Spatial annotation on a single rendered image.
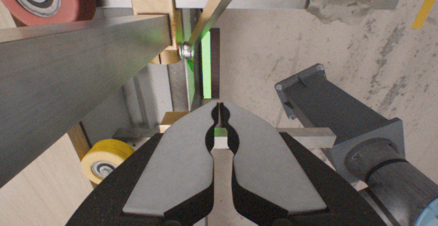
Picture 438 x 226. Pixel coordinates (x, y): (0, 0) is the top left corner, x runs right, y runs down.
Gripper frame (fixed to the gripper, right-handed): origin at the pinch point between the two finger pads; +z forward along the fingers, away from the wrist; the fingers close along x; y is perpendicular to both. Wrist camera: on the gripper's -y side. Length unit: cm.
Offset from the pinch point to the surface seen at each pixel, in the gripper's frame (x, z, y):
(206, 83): -2.4, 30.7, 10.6
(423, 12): 118, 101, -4
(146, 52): -6.1, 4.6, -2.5
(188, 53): -4.0, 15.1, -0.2
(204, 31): -1.2, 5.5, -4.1
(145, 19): -6.1, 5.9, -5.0
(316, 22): 58, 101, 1
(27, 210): -36.2, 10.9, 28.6
